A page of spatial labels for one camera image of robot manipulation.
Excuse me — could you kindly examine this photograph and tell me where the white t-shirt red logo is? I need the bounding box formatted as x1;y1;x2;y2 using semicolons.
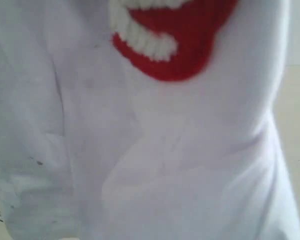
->
0;0;300;240

